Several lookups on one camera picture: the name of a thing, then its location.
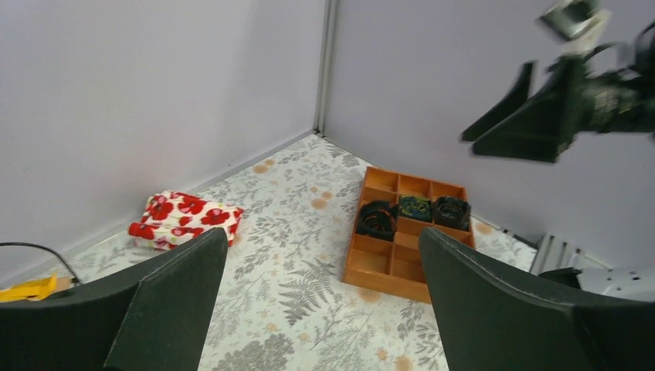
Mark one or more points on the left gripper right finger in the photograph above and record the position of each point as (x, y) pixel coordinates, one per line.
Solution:
(493, 316)

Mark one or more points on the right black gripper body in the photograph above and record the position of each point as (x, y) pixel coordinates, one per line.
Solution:
(622, 99)

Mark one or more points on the yellow m&m bag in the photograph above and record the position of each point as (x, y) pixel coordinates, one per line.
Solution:
(30, 290)

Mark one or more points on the green black coiled roll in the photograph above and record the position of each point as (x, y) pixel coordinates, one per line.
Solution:
(416, 208)

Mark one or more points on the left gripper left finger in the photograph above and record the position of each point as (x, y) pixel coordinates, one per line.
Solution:
(153, 315)

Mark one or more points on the red white floral pouch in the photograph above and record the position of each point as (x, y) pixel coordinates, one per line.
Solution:
(172, 218)

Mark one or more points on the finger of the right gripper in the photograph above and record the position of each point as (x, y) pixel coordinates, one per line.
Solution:
(511, 102)
(545, 126)

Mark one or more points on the floral table mat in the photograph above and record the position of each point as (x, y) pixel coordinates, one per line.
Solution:
(282, 302)

